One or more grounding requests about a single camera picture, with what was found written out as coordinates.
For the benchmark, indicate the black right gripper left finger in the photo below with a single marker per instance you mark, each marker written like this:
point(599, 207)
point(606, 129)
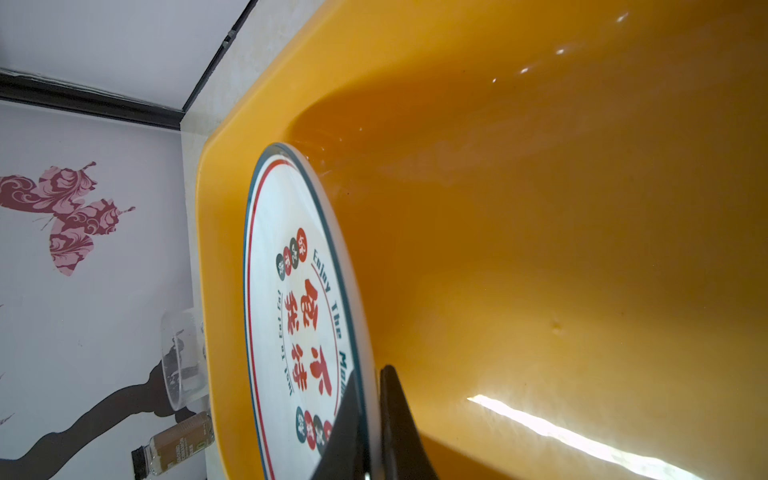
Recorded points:
point(343, 458)

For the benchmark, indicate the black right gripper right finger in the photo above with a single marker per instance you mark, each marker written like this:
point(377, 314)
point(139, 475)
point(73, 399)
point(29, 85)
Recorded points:
point(403, 454)

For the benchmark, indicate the white plate red characters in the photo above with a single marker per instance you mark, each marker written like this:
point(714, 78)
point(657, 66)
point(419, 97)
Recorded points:
point(307, 340)

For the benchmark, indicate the yellow plastic bin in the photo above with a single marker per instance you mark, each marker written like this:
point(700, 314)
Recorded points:
point(556, 212)

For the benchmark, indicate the clear plastic cup left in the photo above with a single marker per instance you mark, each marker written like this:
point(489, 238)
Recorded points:
point(184, 358)

